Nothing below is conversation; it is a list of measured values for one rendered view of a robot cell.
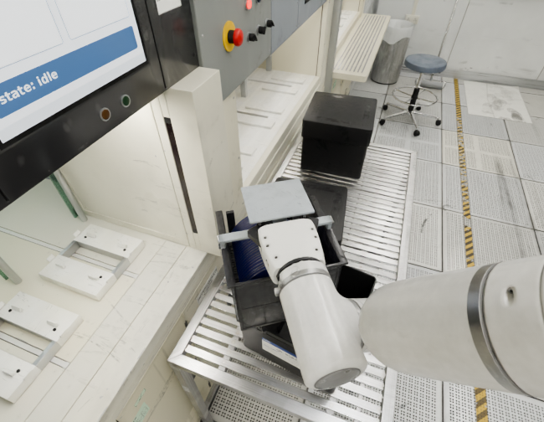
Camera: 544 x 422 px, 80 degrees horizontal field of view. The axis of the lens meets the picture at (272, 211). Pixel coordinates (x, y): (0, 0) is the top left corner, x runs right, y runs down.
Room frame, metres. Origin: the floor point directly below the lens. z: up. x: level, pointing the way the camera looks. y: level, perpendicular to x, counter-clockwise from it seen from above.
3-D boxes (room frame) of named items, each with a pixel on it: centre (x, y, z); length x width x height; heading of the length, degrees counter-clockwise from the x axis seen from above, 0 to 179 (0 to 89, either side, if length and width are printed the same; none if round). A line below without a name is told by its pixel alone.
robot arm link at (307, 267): (0.29, -0.05, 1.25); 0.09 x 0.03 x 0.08; 103
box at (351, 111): (1.31, -0.30, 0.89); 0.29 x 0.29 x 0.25; 74
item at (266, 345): (0.45, -0.10, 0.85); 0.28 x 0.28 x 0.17; 62
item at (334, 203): (0.87, -0.12, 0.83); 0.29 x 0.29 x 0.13; 77
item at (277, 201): (0.45, -0.01, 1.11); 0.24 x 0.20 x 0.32; 103
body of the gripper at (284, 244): (0.35, -0.03, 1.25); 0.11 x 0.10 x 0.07; 13
